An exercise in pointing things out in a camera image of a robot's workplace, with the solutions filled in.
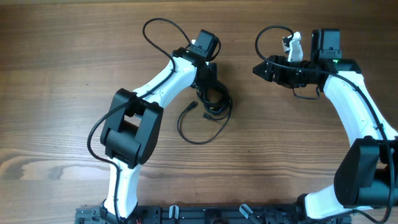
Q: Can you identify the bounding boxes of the black left camera cable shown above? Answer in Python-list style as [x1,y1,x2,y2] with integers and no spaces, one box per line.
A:
[86,17,192,224]

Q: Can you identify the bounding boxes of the black camera cable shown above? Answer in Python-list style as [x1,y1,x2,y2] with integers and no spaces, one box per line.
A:
[254,24,396,224]
[86,17,192,224]

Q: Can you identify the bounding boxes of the black right camera cable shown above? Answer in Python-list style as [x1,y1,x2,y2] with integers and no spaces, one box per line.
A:
[254,24,396,224]

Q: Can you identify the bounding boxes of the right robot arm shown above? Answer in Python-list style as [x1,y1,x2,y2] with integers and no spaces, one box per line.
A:
[252,29,397,223]

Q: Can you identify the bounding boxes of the black USB cable with free end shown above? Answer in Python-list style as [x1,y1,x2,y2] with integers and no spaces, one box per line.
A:
[177,101,233,146]

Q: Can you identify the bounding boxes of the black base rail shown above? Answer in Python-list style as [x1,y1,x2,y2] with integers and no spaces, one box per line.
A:
[74,203,352,224]

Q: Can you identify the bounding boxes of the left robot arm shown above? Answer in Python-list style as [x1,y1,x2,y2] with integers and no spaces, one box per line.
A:
[100,30,220,223]

